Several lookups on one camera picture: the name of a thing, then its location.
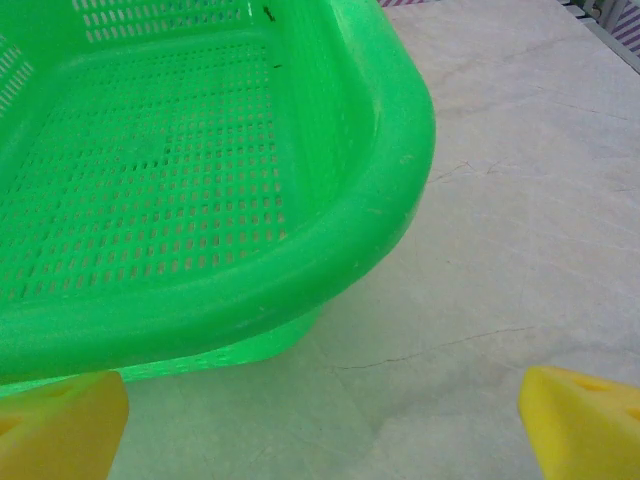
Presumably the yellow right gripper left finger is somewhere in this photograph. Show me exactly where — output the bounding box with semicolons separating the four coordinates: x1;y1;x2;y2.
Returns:
0;369;131;480

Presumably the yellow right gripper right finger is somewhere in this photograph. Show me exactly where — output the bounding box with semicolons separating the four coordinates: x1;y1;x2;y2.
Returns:
517;365;640;480

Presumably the green plastic mesh basket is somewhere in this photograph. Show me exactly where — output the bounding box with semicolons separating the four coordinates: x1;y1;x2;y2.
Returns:
0;0;438;387

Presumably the aluminium table edge rail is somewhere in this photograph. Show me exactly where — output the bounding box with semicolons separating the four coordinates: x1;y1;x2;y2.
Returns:
564;0;640;76

